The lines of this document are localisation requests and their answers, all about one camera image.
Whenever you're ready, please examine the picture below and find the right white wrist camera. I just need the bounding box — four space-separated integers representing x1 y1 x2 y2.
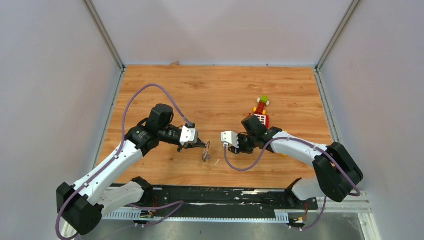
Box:
220 131 239 149

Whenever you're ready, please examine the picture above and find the red green toy brick car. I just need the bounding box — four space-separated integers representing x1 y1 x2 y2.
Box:
253 95 270 115

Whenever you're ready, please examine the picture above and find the white slotted cable duct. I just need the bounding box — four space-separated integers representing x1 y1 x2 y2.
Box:
103 208 290 224

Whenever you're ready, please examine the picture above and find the red white toy block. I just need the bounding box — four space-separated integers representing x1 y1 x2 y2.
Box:
249 113 270 129

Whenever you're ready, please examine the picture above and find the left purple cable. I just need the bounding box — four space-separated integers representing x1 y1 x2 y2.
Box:
54 83 194 240

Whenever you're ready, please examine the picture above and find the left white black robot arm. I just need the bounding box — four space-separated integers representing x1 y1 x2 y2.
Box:
56 103 208 236

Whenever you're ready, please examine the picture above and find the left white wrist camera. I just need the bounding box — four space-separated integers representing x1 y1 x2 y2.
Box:
179 126 198 146

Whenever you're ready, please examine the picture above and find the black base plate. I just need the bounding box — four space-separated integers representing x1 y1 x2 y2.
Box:
135 185 319 219

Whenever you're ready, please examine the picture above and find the silver keyring with clips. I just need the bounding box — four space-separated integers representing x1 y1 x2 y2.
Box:
202 141 211 162

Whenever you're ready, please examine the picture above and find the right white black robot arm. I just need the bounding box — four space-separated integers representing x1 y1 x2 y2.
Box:
220 115 364 209

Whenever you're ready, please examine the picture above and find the purple cable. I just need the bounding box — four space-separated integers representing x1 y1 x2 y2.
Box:
223 137 361 232
54 83 194 240

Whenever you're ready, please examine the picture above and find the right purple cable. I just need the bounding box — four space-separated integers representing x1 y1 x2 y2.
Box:
223 137 361 232

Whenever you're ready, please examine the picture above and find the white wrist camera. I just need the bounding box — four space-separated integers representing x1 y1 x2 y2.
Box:
220 131 239 149
179 126 198 146

